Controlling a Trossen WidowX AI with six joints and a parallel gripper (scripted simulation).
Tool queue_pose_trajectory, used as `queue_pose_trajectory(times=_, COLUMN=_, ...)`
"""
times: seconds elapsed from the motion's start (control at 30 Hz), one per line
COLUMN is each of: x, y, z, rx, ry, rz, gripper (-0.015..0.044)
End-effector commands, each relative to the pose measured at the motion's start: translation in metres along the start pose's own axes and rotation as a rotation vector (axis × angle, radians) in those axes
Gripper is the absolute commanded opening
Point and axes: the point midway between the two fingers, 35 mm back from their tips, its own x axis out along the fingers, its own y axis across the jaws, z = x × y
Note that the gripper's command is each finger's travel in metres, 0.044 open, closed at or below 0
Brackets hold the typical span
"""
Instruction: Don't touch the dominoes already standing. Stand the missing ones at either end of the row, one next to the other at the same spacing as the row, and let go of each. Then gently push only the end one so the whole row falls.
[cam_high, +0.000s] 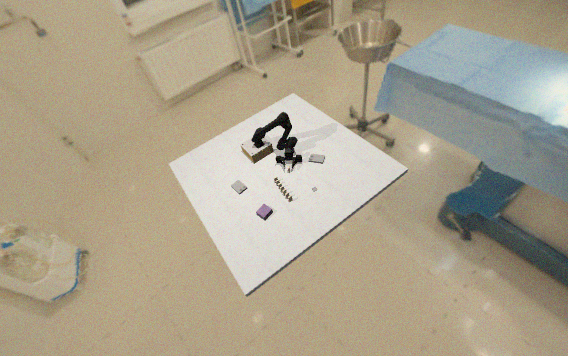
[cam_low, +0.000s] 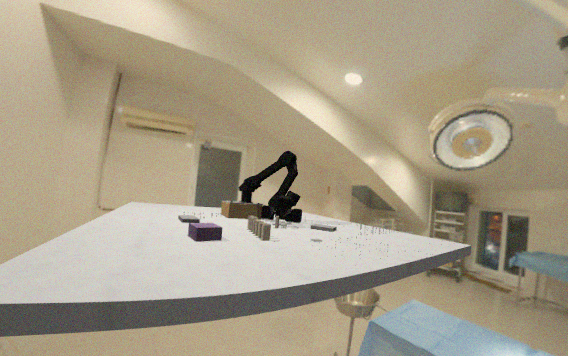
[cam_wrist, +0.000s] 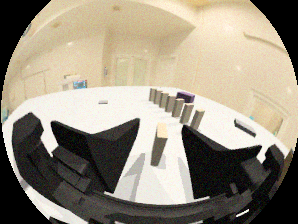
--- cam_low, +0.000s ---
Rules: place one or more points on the purple rectangular block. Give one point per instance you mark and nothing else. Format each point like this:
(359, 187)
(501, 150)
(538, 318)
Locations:
(204, 232)

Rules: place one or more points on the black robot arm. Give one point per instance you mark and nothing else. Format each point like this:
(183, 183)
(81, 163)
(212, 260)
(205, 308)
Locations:
(287, 159)

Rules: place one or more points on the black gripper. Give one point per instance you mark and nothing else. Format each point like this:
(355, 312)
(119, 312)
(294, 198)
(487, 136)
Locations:
(292, 216)

